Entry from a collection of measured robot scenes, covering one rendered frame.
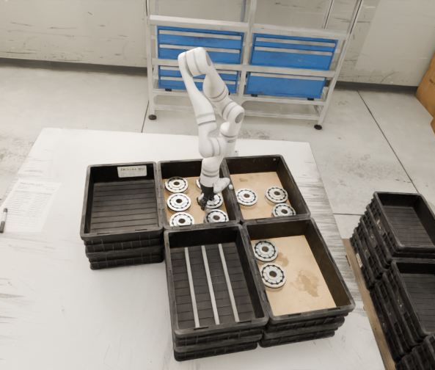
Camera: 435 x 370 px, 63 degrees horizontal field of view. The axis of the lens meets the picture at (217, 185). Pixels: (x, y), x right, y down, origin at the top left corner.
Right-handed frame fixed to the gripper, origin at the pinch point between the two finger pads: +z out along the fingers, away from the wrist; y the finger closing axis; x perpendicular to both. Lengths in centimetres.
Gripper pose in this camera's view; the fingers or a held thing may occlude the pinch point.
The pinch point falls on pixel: (207, 204)
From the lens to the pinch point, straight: 155.0
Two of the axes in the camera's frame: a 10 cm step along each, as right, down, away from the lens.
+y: -5.7, 5.3, -6.3
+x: 8.2, 4.5, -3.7
